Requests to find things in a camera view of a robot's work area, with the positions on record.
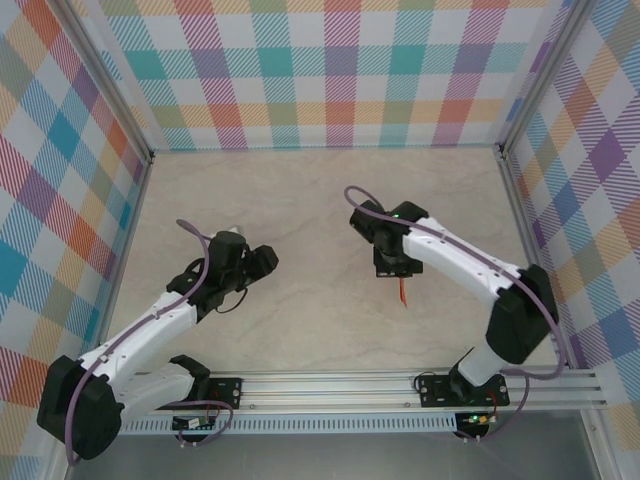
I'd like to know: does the black left circuit board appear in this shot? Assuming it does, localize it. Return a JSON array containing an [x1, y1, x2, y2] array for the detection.
[[171, 414, 217, 432]]

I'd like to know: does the grey metal panel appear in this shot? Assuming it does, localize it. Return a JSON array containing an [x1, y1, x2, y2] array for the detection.
[[64, 432, 601, 480]]

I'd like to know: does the thin black left gripper cable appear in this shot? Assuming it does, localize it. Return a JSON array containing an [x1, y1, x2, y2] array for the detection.
[[214, 287, 247, 315]]

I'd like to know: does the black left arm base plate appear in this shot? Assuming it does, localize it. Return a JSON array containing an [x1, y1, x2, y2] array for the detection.
[[151, 377, 245, 413]]

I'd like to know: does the aluminium table side rail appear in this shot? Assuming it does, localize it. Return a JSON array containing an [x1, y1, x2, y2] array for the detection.
[[94, 152, 156, 351], [492, 144, 574, 370]]

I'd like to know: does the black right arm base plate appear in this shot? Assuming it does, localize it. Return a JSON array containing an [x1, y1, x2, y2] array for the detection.
[[415, 373, 511, 410]]

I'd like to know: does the aluminium mounting rail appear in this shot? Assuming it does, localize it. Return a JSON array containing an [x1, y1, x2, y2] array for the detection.
[[54, 367, 609, 415]]

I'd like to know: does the slotted white cable tray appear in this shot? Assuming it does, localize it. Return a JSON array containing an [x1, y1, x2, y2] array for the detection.
[[78, 416, 459, 436]]

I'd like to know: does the aluminium frame post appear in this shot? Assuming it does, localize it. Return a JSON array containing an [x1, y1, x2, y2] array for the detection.
[[497, 0, 595, 156], [48, 0, 156, 165]]

